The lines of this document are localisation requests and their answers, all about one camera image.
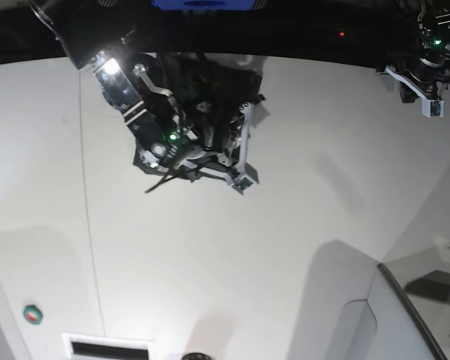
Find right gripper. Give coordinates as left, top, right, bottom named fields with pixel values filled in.
left=172, top=94, right=266, bottom=184

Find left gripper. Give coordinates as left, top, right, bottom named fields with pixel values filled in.
left=376, top=55, right=450, bottom=104

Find dark green t-shirt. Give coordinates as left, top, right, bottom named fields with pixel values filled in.
left=127, top=53, right=263, bottom=185

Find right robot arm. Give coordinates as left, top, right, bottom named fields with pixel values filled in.
left=29, top=1, right=264, bottom=192

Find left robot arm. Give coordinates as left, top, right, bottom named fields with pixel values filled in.
left=378, top=1, right=450, bottom=107

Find blue box with oval hole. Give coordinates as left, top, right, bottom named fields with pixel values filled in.
left=151, top=0, right=255, bottom=11

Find black round knob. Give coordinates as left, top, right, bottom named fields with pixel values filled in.
left=181, top=352, right=212, bottom=360

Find red green emergency button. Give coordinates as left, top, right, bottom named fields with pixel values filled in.
left=22, top=304, right=44, bottom=326

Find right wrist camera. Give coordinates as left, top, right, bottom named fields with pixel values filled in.
left=231, top=167, right=260, bottom=195

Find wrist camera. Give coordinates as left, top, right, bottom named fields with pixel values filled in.
left=421, top=98, right=445, bottom=118
left=231, top=167, right=260, bottom=195

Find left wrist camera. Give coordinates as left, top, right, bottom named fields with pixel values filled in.
left=421, top=98, right=445, bottom=118

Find grey metal rail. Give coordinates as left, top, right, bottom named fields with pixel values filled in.
left=377, top=263, right=447, bottom=360

